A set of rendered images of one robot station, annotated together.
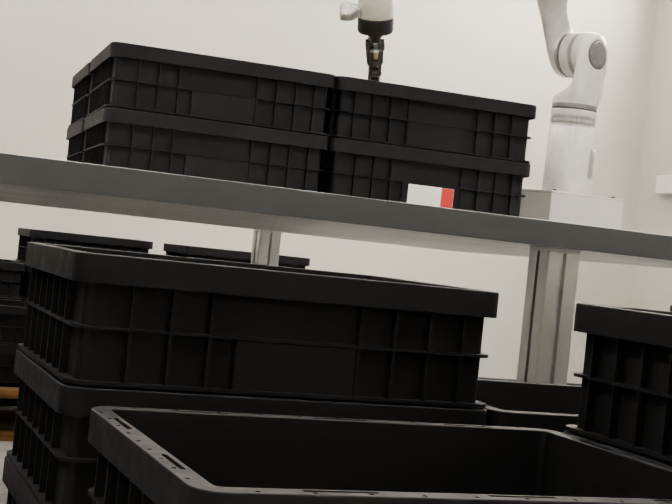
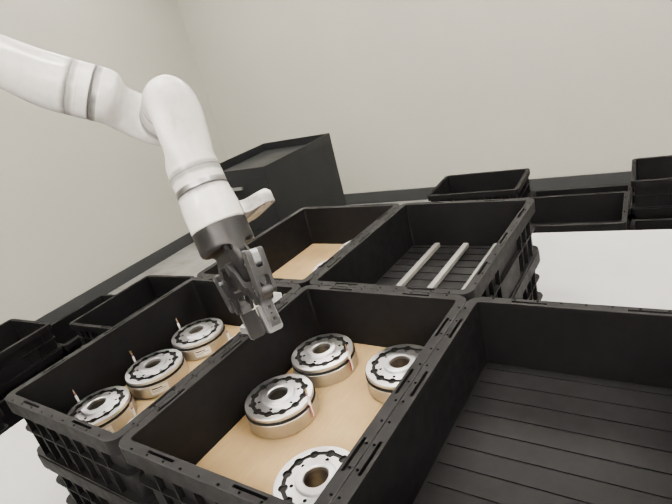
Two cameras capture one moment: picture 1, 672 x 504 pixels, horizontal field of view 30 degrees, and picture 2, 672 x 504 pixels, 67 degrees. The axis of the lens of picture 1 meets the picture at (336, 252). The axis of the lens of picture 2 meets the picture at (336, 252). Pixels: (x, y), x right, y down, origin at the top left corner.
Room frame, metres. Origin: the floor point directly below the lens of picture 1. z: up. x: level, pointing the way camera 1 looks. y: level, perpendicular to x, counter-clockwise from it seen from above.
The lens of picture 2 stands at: (3.22, -0.28, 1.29)
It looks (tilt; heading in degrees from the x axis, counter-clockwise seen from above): 21 degrees down; 146
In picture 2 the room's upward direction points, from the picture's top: 14 degrees counter-clockwise
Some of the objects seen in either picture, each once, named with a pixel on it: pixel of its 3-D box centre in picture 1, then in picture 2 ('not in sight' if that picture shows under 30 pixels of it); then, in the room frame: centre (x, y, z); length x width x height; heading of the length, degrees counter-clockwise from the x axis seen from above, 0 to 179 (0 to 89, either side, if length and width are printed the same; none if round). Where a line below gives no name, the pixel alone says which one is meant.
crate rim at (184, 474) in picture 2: not in sight; (309, 370); (2.71, -0.02, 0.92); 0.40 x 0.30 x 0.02; 108
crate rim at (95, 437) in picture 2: (411, 104); (166, 342); (2.42, -0.11, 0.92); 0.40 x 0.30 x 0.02; 108
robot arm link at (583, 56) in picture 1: (578, 74); not in sight; (2.57, -0.46, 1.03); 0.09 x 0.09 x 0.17; 40
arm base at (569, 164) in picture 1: (568, 152); not in sight; (2.58, -0.45, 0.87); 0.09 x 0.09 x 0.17; 16
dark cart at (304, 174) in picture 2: not in sight; (286, 235); (0.92, 0.97, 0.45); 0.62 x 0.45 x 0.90; 112
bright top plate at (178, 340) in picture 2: not in sight; (197, 332); (2.32, -0.03, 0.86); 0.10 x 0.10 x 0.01
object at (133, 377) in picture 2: not in sight; (154, 366); (2.36, -0.14, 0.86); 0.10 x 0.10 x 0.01
